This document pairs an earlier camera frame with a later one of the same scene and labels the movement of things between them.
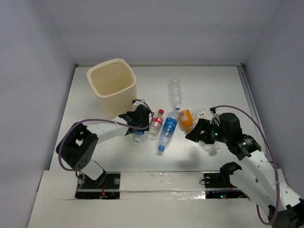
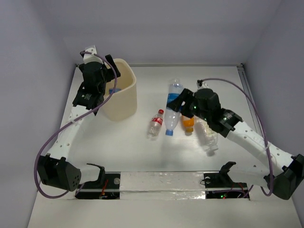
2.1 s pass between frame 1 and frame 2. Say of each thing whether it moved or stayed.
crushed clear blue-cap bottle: moved
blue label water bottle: moved
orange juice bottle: stayed
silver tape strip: stayed
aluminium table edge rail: stayed
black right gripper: moved
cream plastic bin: stayed
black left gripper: moved
